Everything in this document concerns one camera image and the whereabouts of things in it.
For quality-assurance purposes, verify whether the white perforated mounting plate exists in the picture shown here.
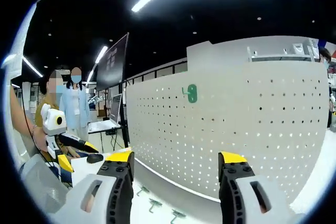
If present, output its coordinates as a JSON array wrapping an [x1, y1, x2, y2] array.
[[125, 61, 330, 206]]

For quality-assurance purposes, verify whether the grey mesh office chair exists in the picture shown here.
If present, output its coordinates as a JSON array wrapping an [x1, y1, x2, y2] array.
[[19, 153, 73, 214]]

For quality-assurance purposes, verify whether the white laptop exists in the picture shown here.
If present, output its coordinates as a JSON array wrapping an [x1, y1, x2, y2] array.
[[88, 93, 123, 134]]

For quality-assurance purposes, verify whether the white storage shelving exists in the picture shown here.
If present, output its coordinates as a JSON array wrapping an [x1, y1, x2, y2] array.
[[246, 39, 320, 63]]

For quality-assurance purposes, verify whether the white partition panel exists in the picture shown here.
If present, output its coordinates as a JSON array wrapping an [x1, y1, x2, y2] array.
[[186, 35, 316, 83]]

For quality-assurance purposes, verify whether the large black display screen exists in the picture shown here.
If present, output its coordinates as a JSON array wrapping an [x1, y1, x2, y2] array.
[[96, 32, 131, 148]]

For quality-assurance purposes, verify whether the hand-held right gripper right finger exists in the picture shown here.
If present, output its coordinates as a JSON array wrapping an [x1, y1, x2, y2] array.
[[217, 151, 307, 224]]

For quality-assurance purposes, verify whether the person's left hand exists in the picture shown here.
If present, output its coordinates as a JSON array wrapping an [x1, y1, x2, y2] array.
[[31, 126, 50, 155]]

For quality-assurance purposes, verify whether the green hook assembly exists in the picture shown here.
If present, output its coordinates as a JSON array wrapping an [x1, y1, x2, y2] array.
[[182, 84, 197, 103], [148, 199, 163, 213], [136, 186, 150, 198], [171, 209, 187, 222]]

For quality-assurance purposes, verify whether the black computer mouse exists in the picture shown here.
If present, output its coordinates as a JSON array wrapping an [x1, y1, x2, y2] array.
[[86, 153, 104, 164]]

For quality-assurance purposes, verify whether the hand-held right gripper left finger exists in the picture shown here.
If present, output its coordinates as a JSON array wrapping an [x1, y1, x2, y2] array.
[[54, 150, 135, 224]]

